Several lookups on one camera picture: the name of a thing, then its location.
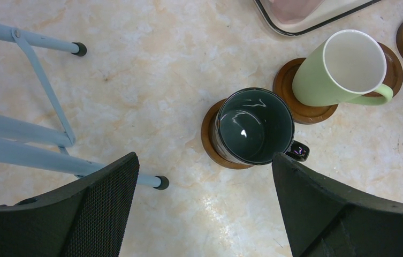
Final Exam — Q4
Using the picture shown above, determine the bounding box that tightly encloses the grey tripod stand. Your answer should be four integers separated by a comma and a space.
0, 20, 152, 178

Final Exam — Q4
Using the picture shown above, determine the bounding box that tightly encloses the cream mug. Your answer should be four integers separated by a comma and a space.
292, 29, 393, 107

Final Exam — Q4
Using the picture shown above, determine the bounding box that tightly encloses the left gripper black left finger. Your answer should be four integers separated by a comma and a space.
0, 152, 140, 256

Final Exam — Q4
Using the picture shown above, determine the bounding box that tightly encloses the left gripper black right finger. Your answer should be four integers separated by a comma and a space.
272, 154, 403, 256

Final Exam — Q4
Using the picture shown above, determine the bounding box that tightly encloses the white tray with black rim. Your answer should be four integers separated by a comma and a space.
255, 0, 379, 37

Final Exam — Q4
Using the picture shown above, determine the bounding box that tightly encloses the dark green mug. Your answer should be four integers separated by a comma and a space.
210, 87, 310, 166

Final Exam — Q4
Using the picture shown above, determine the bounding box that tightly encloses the pink mug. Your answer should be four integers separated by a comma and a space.
269, 0, 324, 24

